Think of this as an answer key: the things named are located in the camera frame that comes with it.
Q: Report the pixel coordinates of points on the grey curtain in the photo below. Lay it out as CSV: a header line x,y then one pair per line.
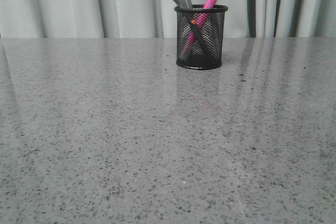
x,y
156,18

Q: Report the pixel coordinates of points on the black mesh pen holder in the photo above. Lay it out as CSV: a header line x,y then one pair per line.
x,y
200,37

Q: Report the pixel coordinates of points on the pink marker pen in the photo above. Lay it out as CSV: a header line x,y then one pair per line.
x,y
207,6

